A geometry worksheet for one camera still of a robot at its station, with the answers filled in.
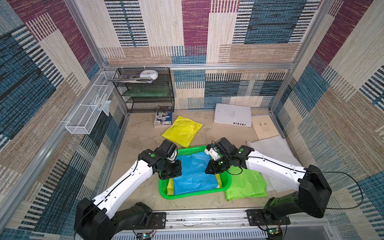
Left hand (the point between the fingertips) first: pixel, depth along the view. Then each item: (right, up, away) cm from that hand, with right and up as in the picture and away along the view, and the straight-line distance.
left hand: (182, 173), depth 76 cm
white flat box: (+34, +31, +36) cm, 58 cm away
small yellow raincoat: (-2, +20, +30) cm, 36 cm away
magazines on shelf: (-33, +53, +17) cm, 64 cm away
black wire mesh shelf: (-22, +45, +37) cm, 62 cm away
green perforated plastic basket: (-10, -6, +1) cm, 12 cm away
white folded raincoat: (+58, +10, +21) cm, 63 cm away
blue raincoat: (+6, -4, +4) cm, 8 cm away
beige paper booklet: (+57, +23, +35) cm, 71 cm away
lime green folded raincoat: (+34, -8, +7) cm, 35 cm away
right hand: (+12, 0, +2) cm, 12 cm away
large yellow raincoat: (-7, -10, +5) cm, 13 cm away
